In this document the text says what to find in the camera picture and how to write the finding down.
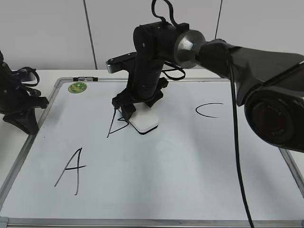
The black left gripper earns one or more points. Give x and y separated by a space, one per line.
19 97

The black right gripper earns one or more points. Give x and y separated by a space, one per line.
143 86

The white whiteboard eraser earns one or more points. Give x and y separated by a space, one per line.
144 119

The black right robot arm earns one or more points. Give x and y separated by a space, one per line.
269 85

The round green magnet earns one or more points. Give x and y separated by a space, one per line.
77 87

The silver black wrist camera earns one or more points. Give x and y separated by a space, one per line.
124 62

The white whiteboard with grey frame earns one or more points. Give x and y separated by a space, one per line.
85 167

